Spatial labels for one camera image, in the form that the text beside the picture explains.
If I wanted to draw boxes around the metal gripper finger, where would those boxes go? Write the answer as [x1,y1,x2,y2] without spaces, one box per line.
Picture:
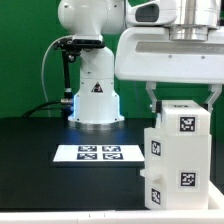
[146,82,162,113]
[205,84,222,113]

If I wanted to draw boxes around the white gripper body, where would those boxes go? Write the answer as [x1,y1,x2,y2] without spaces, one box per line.
[115,27,224,84]

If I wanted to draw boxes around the white door panel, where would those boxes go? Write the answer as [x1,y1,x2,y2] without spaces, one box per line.
[140,169,162,210]
[144,128,162,168]

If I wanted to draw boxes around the white door panel front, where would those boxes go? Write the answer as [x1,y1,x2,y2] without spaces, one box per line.
[140,169,162,210]

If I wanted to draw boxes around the white cabinet body box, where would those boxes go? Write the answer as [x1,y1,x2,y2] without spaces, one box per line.
[143,128,213,210]

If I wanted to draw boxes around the white cabinet top block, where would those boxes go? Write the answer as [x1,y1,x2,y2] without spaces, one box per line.
[156,100,211,136]

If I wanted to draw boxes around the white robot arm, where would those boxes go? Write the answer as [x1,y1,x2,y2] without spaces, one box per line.
[58,0,224,128]

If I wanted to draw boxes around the white marker sheet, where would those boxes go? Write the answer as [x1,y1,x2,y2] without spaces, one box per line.
[53,145,144,163]

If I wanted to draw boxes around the white L-shaped fence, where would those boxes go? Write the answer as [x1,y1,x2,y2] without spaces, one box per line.
[0,184,224,224]

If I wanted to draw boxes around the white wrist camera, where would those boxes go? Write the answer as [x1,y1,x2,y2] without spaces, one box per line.
[126,0,177,26]

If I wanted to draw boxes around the black camera on stand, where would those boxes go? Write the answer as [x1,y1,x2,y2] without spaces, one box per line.
[53,36,105,119]

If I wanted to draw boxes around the grey camera cable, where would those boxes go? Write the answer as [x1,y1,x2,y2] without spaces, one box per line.
[40,35,73,118]

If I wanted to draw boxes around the black base cables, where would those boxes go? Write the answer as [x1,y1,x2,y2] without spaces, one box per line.
[21,98,75,119]

